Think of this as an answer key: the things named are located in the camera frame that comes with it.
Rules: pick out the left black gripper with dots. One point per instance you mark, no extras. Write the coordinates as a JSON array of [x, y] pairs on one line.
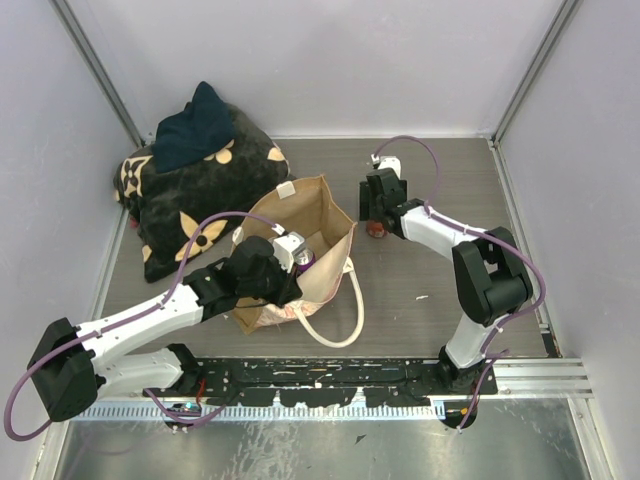
[[289, 290]]

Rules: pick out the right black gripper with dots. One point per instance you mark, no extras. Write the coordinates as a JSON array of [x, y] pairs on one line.
[[367, 211]]

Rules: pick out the red cola can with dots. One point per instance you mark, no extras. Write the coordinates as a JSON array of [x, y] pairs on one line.
[[375, 229]]

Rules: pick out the canvas tote bag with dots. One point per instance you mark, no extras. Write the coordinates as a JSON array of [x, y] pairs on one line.
[[305, 207]]

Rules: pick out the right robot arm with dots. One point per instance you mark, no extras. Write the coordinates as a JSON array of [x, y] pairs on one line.
[[492, 282]]

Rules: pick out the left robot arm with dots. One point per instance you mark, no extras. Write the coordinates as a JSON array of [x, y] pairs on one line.
[[76, 365]]

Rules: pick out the black floral blanket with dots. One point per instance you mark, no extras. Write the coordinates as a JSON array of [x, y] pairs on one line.
[[168, 207]]

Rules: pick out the navy blue cloth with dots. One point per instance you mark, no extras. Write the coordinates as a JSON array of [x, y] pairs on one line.
[[202, 128]]

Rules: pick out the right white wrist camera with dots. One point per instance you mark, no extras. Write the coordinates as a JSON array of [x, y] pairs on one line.
[[387, 162]]

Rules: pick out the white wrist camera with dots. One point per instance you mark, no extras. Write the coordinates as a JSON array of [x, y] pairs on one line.
[[286, 247], [387, 162]]

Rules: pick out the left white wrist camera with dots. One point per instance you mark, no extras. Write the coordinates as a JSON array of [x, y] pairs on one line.
[[286, 247]]

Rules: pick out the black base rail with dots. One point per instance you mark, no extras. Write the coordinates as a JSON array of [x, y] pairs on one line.
[[322, 382]]

